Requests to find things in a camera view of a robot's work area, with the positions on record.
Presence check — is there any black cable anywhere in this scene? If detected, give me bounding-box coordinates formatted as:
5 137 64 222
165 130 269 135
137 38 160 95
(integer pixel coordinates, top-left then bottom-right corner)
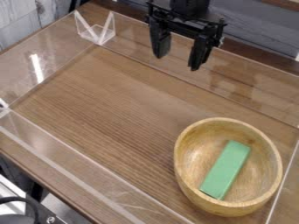
0 196 42 224

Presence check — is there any brown wooden bowl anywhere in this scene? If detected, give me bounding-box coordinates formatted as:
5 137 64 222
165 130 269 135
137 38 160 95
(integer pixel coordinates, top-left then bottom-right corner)
172 117 282 217

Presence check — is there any clear acrylic tray wall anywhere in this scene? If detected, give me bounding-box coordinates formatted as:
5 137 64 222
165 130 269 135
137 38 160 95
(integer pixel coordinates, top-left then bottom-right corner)
0 4 299 224

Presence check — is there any green rectangular block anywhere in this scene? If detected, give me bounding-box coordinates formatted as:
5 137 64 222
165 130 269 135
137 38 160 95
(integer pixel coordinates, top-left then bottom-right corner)
198 140 250 200

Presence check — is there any clear acrylic corner bracket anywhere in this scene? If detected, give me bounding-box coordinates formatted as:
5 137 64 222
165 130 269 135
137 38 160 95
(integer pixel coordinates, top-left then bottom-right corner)
73 10 116 46

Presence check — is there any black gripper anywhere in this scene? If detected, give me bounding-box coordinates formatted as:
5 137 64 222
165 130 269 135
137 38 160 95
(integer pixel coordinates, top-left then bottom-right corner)
145 0 226 71

